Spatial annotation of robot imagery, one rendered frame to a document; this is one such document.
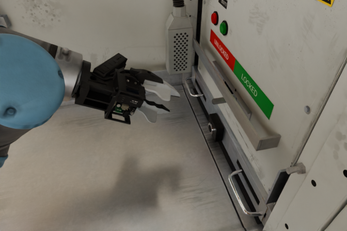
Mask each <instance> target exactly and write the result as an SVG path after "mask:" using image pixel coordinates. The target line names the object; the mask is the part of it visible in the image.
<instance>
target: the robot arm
mask: <svg viewBox="0 0 347 231"><path fill-rule="evenodd" d="M126 61H127V58H125V57H124V56H123V55H121V54H120V53H117V54H116V55H114V56H113V57H112V58H110V59H108V60H107V61H105V62H104V63H102V64H101V65H99V66H97V67H96V68H94V70H93V72H91V71H90V69H91V62H88V61H85V60H83V55H82V54H80V53H77V52H74V51H71V50H69V49H68V48H66V47H65V48H63V47H60V46H57V45H54V44H51V43H48V42H45V41H42V40H39V39H36V38H33V37H30V36H27V35H25V34H22V33H19V32H16V31H13V30H10V29H8V28H6V27H5V26H3V25H0V168H1V167H2V166H3V165H4V162H5V160H6V159H7V158H8V154H7V153H8V150H9V147H10V145H11V144H12V143H13V142H15V141H17V140H18V139H19V138H20V137H21V136H22V135H24V134H25V133H27V132H28V131H30V130H31V129H33V128H35V127H38V126H40V125H42V124H44V123H45V122H47V121H48V120H49V119H50V118H51V117H52V115H53V114H54V113H55V112H56V111H57V109H58V108H59V107H60V105H61V104H62V101H65V102H67V101H69V100H70V98H71V97H73V98H75V102H74V103H75V104H78V105H82V106H86V107H90V108H94V109H98V110H102V111H104V118H105V119H108V120H112V121H117V122H121V123H125V124H131V121H130V116H129V115H131V116H132V115H133V114H134V112H135V111H136V110H137V111H139V112H141V113H142V114H143V115H144V116H145V117H146V119H147V120H148V121H149V122H150V123H155V122H156V117H157V114H164V113H170V110H169V109H167V108H166V107H165V106H164V105H162V104H156V103H155V102H153V101H148V100H146V96H145V94H146V92H145V91H148V92H152V93H155V94H156V95H157V96H158V97H159V98H160V99H162V100H164V101H170V96H175V97H180V94H179V92H178V91H177V90H176V89H175V88H174V87H173V86H171V85H170V84H169V83H167V82H166V81H164V80H162V79H161V78H160V77H158V76H157V75H155V74H154V73H152V72H150V71H148V70H144V69H134V68H130V70H125V69H124V68H125V66H126ZM141 84H142V86H141ZM113 111H115V112H113ZM121 113H122V114H121ZM112 114H116V115H119V116H123V117H124V121H123V120H119V119H114V118H112Z"/></svg>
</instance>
